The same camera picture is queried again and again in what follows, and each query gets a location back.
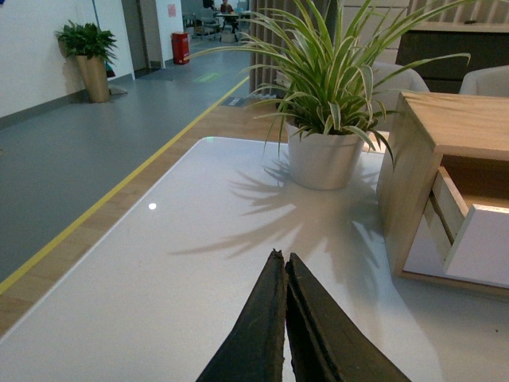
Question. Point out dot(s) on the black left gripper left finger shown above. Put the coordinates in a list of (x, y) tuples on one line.
[(254, 349)]

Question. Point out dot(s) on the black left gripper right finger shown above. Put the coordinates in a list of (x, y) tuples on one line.
[(325, 344)]

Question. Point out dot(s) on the tall gold planter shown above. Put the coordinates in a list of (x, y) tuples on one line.
[(94, 75)]

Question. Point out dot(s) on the white drawer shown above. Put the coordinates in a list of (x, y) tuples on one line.
[(467, 215)]

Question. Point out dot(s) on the dark reception counter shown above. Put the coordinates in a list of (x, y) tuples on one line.
[(466, 48)]

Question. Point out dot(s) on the green striped spider plant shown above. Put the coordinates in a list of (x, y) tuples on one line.
[(326, 57)]

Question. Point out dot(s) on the left grey armchair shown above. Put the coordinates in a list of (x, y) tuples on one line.
[(387, 93)]

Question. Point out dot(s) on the grey armchair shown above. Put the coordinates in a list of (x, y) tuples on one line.
[(387, 93), (486, 82)]

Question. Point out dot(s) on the green floor plant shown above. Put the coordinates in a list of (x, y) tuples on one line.
[(87, 40)]

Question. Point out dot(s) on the white plant pot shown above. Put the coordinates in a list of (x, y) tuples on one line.
[(320, 161)]

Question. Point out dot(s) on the right grey armchair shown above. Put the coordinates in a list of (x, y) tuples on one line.
[(486, 82)]

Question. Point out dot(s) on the red box on floor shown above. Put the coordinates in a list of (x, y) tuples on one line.
[(180, 47)]

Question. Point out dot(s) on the wooden two-drawer cabinet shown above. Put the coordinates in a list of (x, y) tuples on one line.
[(427, 127)]

